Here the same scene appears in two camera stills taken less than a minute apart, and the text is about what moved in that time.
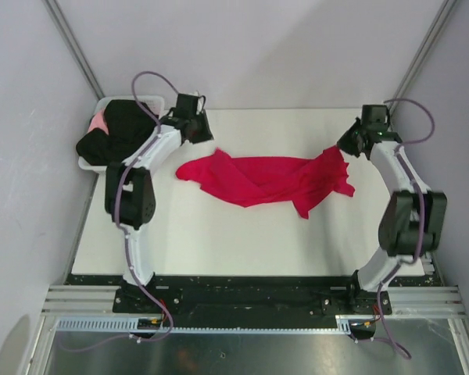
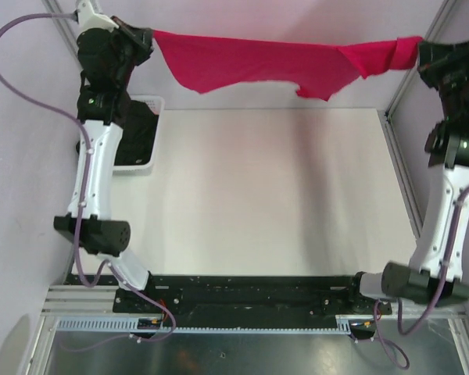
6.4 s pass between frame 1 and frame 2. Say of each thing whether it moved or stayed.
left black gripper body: moved
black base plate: stayed
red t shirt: moved
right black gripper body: moved
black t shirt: stayed
